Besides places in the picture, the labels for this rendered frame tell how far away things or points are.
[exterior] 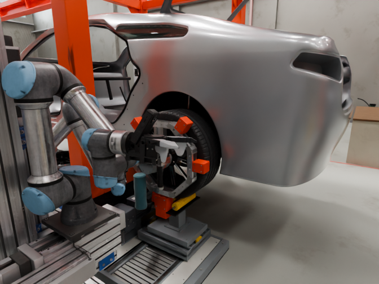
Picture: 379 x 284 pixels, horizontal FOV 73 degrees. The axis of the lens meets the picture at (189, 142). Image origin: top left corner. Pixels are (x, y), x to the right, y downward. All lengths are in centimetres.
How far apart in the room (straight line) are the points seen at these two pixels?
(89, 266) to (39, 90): 67
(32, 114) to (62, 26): 104
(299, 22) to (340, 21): 121
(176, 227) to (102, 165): 140
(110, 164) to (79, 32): 125
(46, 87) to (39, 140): 18
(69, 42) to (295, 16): 877
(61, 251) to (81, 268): 12
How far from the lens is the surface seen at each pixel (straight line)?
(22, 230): 131
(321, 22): 983
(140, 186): 186
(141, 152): 75
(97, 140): 83
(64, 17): 194
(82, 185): 115
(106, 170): 86
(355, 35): 966
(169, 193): 185
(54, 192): 105
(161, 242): 216
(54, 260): 118
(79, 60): 191
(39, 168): 104
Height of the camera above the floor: 141
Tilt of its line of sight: 14 degrees down
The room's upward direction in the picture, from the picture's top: straight up
